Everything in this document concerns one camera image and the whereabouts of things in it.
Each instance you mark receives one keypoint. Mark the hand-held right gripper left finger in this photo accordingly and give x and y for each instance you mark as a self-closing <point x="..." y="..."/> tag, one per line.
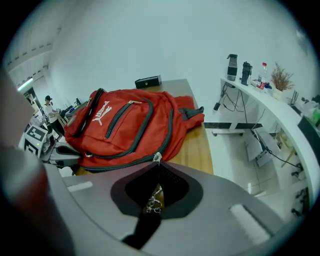
<point x="100" y="200"/>

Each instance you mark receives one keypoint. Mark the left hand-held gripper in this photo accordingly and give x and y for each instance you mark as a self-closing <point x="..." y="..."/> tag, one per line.
<point x="33" y="140"/>

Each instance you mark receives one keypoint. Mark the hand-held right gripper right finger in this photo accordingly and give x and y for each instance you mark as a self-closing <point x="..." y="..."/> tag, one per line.
<point x="212" y="220"/>

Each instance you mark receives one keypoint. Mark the red backpack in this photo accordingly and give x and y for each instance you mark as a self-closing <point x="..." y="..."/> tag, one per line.
<point x="140" y="125"/>

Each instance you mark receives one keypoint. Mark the brown wooden table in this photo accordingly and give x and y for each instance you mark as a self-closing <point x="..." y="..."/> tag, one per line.
<point x="195" y="150"/>

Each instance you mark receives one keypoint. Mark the black rectangular box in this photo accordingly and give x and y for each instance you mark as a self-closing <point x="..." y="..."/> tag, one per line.
<point x="148" y="82"/>

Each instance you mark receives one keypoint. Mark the black plug adapter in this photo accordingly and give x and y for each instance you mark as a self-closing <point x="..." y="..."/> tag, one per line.
<point x="216" y="106"/>

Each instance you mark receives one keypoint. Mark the curved white desk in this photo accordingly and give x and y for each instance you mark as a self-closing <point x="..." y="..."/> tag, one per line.
<point x="287" y="115"/>

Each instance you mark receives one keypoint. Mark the black router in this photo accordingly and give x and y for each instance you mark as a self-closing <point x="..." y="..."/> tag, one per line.
<point x="294" y="98"/>

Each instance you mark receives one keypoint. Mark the black travel mug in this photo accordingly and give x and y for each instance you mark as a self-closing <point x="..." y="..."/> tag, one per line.
<point x="246" y="73"/>

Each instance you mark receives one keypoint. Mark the clear plastic bottle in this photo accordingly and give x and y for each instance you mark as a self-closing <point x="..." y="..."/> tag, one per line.
<point x="262" y="75"/>

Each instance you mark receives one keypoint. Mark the dark grey tumbler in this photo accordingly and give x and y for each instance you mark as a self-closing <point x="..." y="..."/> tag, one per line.
<point x="232" y="67"/>

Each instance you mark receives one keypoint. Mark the dried brown plant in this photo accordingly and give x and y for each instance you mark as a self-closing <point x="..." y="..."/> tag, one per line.
<point x="282" y="77"/>

